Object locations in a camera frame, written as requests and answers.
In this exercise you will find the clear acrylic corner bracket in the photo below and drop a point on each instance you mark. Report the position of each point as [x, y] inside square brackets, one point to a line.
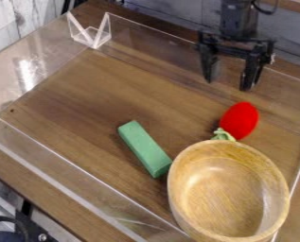
[92, 36]

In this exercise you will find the clear acrylic tray walls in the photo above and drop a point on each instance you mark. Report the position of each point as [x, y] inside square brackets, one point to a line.
[68, 95]

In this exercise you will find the wooden bowl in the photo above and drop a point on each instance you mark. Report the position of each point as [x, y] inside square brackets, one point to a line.
[228, 193]

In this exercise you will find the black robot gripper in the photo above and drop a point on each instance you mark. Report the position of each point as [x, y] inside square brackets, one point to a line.
[236, 41]

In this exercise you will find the black metal table clamp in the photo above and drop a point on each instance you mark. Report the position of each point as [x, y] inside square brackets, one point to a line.
[32, 231]

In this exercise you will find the red plush strawberry toy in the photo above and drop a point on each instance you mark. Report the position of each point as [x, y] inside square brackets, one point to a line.
[238, 123]

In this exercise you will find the green rectangular block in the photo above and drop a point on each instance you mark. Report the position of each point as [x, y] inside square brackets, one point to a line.
[145, 148]

